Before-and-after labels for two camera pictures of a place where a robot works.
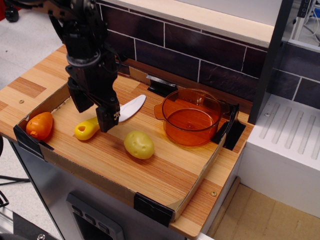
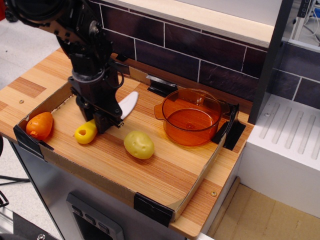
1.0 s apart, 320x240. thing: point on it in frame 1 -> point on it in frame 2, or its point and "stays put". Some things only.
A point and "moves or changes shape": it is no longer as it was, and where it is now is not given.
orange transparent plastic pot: x=191 y=117 stays put
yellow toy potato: x=139 y=144 stays put
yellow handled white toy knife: x=85 y=129 moves or changes shape
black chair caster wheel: x=11 y=14 stays put
